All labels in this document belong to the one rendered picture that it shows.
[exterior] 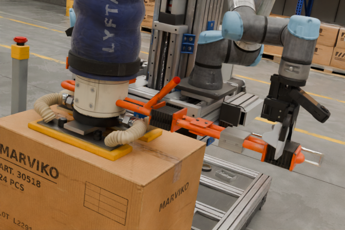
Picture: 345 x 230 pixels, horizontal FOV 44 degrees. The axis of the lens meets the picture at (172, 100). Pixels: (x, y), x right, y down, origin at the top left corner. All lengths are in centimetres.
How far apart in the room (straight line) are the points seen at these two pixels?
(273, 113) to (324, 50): 721
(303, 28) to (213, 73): 76
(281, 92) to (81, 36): 59
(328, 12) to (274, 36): 849
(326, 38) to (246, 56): 657
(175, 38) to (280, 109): 91
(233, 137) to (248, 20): 31
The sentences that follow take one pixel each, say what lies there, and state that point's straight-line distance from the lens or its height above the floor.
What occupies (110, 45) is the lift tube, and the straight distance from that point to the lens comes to 125.
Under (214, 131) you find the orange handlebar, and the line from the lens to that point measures 119.
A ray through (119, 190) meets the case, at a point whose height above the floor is 90.
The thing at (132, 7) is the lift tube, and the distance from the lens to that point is 126.
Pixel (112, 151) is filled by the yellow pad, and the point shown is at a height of 96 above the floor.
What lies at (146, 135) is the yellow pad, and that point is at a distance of 140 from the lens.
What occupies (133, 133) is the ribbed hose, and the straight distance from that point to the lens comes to 125.
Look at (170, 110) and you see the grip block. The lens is 128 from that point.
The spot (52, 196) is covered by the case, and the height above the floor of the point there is 79.
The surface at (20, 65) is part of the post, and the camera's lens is 238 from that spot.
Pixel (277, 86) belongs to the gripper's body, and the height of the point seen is 125.
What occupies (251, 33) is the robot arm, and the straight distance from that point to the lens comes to 114.
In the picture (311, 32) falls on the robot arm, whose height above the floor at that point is 140.
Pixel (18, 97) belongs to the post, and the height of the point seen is 72.
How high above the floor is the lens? 150
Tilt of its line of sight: 17 degrees down
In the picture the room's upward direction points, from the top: 8 degrees clockwise
